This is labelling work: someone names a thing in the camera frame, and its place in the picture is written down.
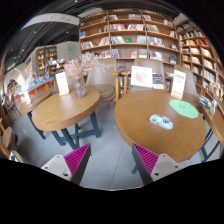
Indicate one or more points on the wooden bookshelf right side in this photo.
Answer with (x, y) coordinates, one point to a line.
(198, 54)

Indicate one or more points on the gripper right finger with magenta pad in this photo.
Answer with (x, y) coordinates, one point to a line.
(152, 166)

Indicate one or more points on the large wooden bookshelf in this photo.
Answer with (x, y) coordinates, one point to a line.
(129, 34)

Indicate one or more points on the round wooden table left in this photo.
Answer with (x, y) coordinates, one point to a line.
(60, 115)

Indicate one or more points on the distant bookshelf display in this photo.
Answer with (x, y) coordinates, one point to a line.
(47, 61)

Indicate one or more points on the white picture board red print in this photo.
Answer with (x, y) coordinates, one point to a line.
(141, 76)

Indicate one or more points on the white sign stand right table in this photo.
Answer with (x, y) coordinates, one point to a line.
(178, 84)

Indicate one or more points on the white sign stand table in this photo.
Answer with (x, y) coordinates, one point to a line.
(62, 83)
(178, 84)

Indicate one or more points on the green mouse pad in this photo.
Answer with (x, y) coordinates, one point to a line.
(184, 108)

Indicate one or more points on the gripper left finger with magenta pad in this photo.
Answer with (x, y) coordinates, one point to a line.
(70, 167)

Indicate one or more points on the white patterned computer mouse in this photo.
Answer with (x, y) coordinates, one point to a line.
(161, 121)

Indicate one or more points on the wooden table far right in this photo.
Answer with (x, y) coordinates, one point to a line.
(216, 124)

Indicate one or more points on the beige upholstered chair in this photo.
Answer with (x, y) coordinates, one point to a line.
(102, 79)

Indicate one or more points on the glass vase with pink flowers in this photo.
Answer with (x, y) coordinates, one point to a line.
(77, 69)

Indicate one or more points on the white sign stand left table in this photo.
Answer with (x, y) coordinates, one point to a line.
(62, 83)

